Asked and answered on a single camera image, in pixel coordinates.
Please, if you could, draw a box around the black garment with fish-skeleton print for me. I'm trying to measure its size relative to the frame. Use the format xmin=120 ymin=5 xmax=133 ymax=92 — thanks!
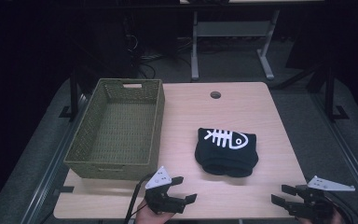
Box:
xmin=194 ymin=127 xmax=259 ymax=178

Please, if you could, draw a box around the person's left hand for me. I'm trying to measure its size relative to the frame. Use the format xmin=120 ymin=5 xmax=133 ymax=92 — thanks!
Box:
xmin=134 ymin=199 xmax=175 ymax=224

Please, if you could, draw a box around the person's right hand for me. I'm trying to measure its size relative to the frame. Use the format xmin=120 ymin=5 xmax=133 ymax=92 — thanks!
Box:
xmin=297 ymin=207 xmax=347 ymax=224

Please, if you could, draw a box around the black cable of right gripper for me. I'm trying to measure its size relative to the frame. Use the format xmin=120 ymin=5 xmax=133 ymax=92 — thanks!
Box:
xmin=323 ymin=189 xmax=358 ymax=224

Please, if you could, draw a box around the black table clamp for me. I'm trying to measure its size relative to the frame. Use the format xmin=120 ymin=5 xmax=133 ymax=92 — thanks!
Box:
xmin=53 ymin=185 xmax=76 ymax=194

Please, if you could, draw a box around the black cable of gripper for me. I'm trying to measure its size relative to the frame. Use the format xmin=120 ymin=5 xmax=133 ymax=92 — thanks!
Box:
xmin=123 ymin=172 xmax=157 ymax=224
xmin=323 ymin=189 xmax=358 ymax=224

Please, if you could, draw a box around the bundle of floor cables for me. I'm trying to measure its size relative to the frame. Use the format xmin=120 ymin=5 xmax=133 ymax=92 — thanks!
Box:
xmin=122 ymin=15 xmax=197 ymax=80

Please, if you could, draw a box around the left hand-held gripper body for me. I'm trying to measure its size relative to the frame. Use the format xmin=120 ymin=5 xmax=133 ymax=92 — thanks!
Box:
xmin=144 ymin=165 xmax=187 ymax=216

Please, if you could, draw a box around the aluminium rail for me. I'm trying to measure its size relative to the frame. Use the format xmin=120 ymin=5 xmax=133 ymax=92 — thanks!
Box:
xmin=19 ymin=92 xmax=91 ymax=224
xmin=310 ymin=92 xmax=358 ymax=216

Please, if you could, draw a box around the green woven basket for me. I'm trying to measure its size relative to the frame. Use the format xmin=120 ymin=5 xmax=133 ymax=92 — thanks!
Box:
xmin=63 ymin=77 xmax=166 ymax=182

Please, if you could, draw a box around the grey metal table frame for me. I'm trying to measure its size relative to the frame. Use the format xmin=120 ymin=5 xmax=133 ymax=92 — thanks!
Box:
xmin=190 ymin=8 xmax=282 ymax=82

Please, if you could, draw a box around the black metal stand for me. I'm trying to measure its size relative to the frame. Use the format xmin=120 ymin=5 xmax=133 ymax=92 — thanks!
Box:
xmin=58 ymin=65 xmax=86 ymax=123
xmin=324 ymin=60 xmax=351 ymax=123

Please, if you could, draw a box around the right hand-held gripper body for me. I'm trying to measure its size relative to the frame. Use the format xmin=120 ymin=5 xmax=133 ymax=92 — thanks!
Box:
xmin=290 ymin=175 xmax=356 ymax=220

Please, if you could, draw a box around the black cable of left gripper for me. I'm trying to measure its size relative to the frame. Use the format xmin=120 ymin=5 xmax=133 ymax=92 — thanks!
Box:
xmin=123 ymin=172 xmax=157 ymax=224

